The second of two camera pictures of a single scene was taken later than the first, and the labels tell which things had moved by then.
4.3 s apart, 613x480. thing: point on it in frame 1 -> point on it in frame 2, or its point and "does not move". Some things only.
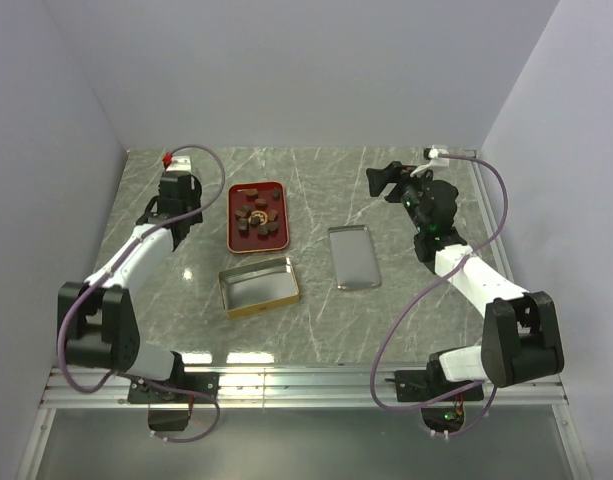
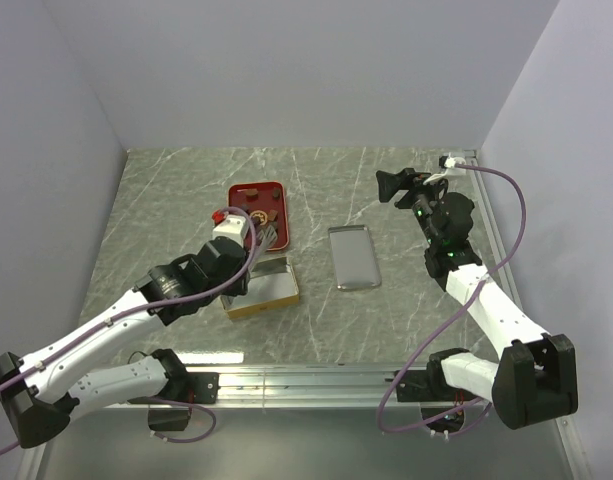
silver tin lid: (355, 264) does not move
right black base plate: (420, 385) does not move
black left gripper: (195, 196) -> (240, 288)
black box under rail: (168, 420) does not move
